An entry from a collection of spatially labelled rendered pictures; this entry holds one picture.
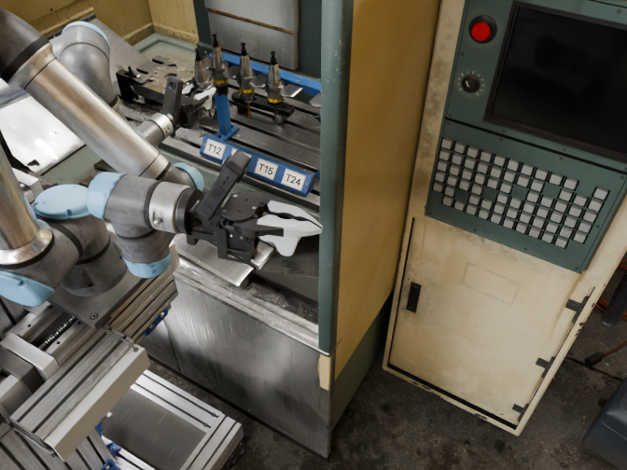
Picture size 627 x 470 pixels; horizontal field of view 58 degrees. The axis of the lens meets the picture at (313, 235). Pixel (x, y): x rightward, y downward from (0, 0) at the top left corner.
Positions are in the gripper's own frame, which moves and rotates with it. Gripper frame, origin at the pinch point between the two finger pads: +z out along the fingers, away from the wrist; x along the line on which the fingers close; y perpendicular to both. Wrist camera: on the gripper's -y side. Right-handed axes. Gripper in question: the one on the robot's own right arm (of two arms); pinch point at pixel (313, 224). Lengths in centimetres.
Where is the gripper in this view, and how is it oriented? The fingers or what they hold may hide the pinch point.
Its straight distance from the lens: 81.0
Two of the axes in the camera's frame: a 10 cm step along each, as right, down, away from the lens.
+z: 9.6, 1.9, -1.9
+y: -0.4, 7.9, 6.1
